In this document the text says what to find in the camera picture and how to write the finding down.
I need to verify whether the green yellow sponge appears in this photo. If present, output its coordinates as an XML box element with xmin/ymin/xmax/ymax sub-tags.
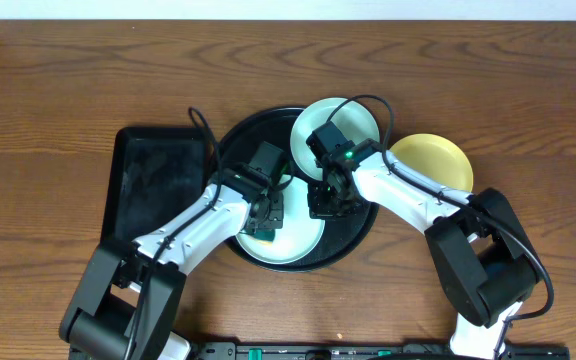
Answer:
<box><xmin>242</xmin><ymin>229</ymin><xmax>276</xmax><ymax>244</ymax></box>

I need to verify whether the rectangular black water tray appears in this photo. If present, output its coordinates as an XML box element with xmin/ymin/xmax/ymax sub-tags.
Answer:
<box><xmin>100</xmin><ymin>126</ymin><xmax>208</xmax><ymax>243</ymax></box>

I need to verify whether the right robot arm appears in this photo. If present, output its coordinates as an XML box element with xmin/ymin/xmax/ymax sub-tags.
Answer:
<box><xmin>305</xmin><ymin>135</ymin><xmax>551</xmax><ymax>359</ymax></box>

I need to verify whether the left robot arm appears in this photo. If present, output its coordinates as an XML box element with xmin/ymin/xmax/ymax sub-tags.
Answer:
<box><xmin>59</xmin><ymin>169</ymin><xmax>291</xmax><ymax>360</ymax></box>

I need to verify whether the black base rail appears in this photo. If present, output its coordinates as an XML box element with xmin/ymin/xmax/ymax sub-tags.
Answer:
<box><xmin>186</xmin><ymin>342</ymin><xmax>570</xmax><ymax>360</ymax></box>

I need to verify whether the round black tray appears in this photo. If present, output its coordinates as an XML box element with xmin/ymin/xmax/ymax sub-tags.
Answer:
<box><xmin>220</xmin><ymin>106</ymin><xmax>379</xmax><ymax>273</ymax></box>

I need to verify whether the yellow plate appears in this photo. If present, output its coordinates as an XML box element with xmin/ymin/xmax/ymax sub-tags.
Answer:
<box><xmin>390</xmin><ymin>133</ymin><xmax>474</xmax><ymax>192</ymax></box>

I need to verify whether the light blue plate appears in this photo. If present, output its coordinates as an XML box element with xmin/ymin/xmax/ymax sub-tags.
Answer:
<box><xmin>236</xmin><ymin>178</ymin><xmax>325</xmax><ymax>265</ymax></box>
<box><xmin>290</xmin><ymin>97</ymin><xmax>380</xmax><ymax>181</ymax></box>

